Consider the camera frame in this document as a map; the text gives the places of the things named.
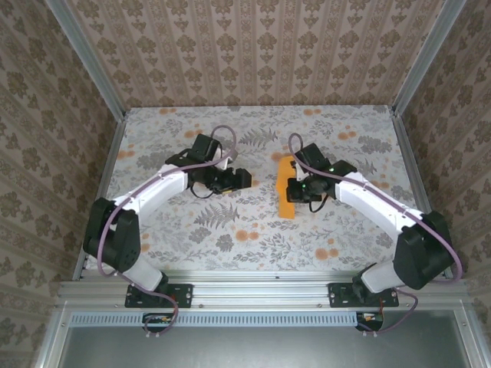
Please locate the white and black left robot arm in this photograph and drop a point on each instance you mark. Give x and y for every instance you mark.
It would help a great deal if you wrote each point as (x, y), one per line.
(153, 188)

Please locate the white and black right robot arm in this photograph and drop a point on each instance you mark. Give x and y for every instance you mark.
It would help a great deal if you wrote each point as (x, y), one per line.
(368, 199)

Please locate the black connector box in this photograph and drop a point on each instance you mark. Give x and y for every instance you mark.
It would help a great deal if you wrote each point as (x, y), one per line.
(157, 320)
(370, 320)

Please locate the grey metal panel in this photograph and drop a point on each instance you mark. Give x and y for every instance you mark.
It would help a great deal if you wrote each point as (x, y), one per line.
(261, 349)

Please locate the aluminium cross rail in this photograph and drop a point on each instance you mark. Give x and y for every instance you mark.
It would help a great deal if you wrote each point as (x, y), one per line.
(261, 291)

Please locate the aluminium side rail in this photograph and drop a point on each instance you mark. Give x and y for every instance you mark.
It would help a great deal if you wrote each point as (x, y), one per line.
(105, 180)
(418, 180)

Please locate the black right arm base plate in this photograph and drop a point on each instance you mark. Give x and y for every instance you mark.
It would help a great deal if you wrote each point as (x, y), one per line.
(339, 297)

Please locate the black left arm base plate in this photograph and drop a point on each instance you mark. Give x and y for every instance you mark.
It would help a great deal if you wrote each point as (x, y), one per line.
(184, 295)

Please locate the aluminium corner post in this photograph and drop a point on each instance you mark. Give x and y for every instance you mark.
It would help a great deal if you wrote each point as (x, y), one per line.
(429, 57)
(88, 61)

